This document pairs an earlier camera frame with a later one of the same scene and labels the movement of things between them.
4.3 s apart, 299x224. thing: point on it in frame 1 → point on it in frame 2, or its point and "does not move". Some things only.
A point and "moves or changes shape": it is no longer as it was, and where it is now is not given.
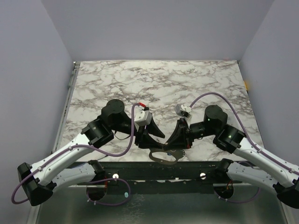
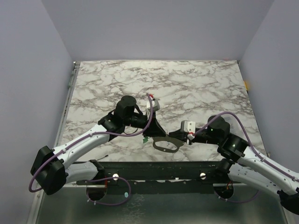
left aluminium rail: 74,73 does not move
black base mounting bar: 160,170 does not move
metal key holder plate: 178,154 moves or changes shape
